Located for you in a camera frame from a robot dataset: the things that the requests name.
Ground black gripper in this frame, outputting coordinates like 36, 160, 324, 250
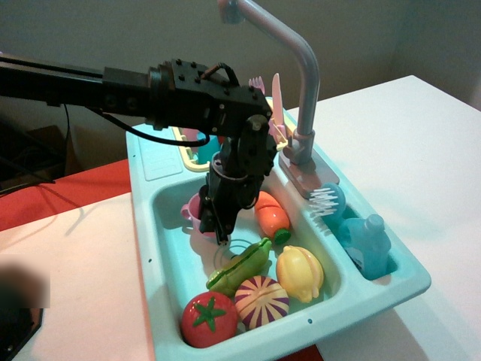
198, 114, 275, 246

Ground pink toy cup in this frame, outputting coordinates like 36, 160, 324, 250
180, 193, 216, 238

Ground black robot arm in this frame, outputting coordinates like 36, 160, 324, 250
1, 54, 277, 245

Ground teal toy cup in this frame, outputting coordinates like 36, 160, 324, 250
197, 135, 220, 165

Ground teal toy sink unit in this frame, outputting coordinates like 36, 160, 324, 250
126, 134, 431, 360

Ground orange toy carrot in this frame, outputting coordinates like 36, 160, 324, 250
254, 191, 291, 245

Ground green toy pea pod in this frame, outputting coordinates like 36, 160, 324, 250
206, 238, 272, 298

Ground yellow dish rack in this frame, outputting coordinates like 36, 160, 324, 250
172, 110, 296, 172

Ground purple striped toy onion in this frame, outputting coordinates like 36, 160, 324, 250
234, 275, 290, 330

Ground pink scalloped plate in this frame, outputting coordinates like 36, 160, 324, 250
182, 128, 205, 141

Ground yellow toy lemon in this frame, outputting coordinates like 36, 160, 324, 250
276, 246, 325, 303

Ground red toy tomato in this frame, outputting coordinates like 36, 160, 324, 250
180, 291, 238, 348

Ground grey toy faucet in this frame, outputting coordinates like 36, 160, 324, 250
218, 1, 339, 199

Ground teal dish brush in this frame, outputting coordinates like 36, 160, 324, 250
309, 183, 346, 220

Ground pink toy knife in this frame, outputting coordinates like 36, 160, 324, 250
271, 73, 284, 126

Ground pink toy fork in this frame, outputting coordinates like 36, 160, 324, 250
249, 76, 265, 94

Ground blue toy soap bottle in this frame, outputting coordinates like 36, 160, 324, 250
337, 214, 391, 281

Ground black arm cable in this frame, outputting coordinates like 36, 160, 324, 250
86, 106, 211, 147

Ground black power cord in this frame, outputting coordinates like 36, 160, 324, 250
62, 103, 73, 177

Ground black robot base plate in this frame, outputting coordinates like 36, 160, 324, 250
1, 308, 44, 360

